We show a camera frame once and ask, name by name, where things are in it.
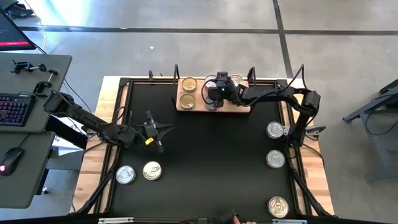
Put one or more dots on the blue Wild Planet can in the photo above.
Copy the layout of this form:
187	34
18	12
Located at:
152	170
237	79
277	207

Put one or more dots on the silver metal bracket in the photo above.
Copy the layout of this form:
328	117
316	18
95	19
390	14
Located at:
289	221
115	220

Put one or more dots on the black desk clamp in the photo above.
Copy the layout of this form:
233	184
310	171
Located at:
20	66
43	84

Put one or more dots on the grey side desk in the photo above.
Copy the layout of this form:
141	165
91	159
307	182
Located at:
62	63
28	186

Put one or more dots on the black computer mouse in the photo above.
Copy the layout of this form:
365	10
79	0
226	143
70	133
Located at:
12	160

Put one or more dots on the black table mat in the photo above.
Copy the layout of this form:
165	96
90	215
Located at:
217	171

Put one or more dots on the backlit black keyboard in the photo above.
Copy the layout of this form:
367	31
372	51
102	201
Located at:
15	109

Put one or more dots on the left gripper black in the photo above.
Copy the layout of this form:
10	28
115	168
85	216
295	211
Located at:
138	135

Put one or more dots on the grey metal stand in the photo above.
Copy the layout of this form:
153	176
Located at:
382	149

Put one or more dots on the black computer monitor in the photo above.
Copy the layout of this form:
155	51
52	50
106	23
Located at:
12	31

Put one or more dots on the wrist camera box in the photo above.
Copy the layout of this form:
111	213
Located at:
151	129
222	76

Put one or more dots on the table-level camera mount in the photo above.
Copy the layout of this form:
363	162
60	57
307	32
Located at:
203	221

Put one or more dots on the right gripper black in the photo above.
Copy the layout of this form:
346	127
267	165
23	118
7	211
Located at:
225	93

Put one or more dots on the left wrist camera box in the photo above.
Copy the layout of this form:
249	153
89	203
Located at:
151	129

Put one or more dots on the black device on floor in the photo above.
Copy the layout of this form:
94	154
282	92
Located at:
20	12

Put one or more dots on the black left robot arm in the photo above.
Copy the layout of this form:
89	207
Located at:
93	124

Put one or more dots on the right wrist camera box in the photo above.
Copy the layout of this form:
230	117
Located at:
222	76

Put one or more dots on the black metal rig frame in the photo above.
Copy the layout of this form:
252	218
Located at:
124	81

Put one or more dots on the person's hand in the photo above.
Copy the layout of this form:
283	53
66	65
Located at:
245	222

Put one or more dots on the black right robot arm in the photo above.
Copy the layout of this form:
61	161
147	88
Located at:
270	95

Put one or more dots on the white box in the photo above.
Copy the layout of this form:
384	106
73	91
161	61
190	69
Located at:
63	146

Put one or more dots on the green label tuna can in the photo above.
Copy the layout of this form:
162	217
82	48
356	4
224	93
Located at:
275	130
187	101
189	84

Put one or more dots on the grey table clamp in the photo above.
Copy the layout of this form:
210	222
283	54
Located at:
315	129
88	131

